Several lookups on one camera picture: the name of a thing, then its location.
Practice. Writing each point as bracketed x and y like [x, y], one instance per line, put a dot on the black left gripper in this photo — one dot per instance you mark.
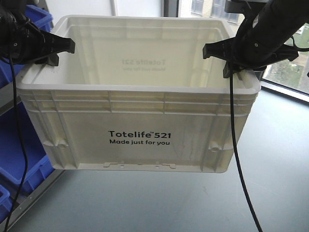
[22, 42]

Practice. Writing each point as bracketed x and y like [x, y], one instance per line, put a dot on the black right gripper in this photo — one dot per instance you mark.
[259, 42]

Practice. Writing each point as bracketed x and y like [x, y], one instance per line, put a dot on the white Totelife plastic bin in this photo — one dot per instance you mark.
[137, 95]

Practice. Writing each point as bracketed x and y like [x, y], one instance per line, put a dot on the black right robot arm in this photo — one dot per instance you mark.
[297, 9]

